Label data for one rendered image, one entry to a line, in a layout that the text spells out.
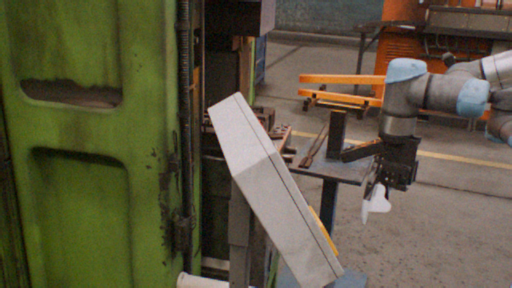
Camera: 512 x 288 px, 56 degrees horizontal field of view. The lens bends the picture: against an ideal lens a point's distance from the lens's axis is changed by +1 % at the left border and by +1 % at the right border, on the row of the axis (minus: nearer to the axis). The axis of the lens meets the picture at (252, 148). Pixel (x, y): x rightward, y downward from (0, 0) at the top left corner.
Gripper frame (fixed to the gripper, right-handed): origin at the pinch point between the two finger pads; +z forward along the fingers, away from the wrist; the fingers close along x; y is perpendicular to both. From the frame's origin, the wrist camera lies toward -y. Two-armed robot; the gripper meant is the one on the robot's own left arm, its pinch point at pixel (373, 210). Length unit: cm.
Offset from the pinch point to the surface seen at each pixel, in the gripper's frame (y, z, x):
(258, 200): -5.6, -18.2, -41.3
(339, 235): -56, 93, 129
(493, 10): -39, -18, 373
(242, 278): -15.7, 8.4, -29.6
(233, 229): -17.8, -3.0, -30.6
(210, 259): -53, 40, 6
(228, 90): -71, -8, 38
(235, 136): -15.9, -24.1, -33.6
